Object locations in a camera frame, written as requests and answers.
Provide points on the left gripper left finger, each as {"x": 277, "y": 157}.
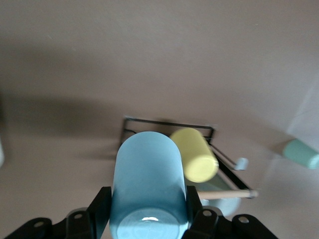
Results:
{"x": 82, "y": 219}

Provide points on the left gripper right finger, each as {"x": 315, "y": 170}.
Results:
{"x": 211, "y": 219}

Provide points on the light blue cup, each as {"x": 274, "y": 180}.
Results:
{"x": 147, "y": 179}

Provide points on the mint green cup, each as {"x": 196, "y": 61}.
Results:
{"x": 299, "y": 153}

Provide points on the grey cup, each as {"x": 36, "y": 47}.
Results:
{"x": 225, "y": 205}

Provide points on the yellow cup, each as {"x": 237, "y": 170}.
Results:
{"x": 197, "y": 156}

